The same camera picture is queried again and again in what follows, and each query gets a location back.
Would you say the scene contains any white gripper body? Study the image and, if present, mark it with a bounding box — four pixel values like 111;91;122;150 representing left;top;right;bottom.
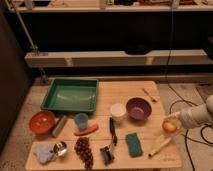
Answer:
164;115;183;133

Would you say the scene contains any red yellow apple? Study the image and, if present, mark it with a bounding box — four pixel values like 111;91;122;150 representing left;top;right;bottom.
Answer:
162;121;177;133

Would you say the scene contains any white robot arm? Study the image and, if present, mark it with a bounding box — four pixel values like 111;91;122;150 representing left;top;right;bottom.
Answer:
162;95;213;133

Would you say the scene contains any small wooden spoon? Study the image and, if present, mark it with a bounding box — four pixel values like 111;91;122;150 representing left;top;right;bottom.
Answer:
142;88;157;103

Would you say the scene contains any purple bowl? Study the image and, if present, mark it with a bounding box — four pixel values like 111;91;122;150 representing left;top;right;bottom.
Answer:
126;97;152;121

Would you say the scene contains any green sponge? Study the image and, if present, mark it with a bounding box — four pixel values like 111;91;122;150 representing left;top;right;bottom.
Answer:
125;133;143;157

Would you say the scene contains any white lower shelf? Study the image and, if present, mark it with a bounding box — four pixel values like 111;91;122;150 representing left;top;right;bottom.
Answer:
25;49;213;68

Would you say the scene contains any white shelf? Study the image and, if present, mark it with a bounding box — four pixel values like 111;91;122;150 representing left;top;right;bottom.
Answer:
4;0;213;12
25;49;213;68

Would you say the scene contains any white round container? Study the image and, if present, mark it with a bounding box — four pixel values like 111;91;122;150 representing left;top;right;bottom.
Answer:
110;103;126;122

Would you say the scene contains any black object on shelf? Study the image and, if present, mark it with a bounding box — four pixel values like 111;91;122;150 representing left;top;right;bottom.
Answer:
125;43;152;55

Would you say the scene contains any orange carrot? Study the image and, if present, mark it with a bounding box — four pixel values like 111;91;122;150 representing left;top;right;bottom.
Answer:
74;124;99;136

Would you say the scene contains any blue plastic cup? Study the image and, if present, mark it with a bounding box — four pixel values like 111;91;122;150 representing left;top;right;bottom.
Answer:
74;113;88;130

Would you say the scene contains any bunch of dark grapes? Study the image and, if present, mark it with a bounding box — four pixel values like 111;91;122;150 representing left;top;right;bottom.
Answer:
74;137;94;170

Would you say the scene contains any green plastic tray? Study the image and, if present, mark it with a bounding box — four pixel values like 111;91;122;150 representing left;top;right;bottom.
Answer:
41;78;99;113

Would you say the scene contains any metal measuring cup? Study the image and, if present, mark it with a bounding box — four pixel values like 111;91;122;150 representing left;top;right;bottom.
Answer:
51;141;68;160

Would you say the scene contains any orange bowl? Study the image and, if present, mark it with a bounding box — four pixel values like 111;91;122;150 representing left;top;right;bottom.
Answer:
29;111;55;135

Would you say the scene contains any blue cloth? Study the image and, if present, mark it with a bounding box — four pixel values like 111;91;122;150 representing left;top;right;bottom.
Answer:
33;144;55;164

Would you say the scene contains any diagonal metal pole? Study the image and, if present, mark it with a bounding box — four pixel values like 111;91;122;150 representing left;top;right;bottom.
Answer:
5;0;49;84

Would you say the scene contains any white upper shelf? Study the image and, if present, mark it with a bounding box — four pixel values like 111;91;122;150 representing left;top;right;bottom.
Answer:
4;0;213;12

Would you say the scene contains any wooden handled brush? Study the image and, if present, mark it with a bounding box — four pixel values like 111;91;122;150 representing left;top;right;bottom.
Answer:
148;135;172;158

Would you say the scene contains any black cable on floor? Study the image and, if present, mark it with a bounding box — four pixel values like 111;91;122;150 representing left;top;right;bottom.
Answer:
165;0;213;171

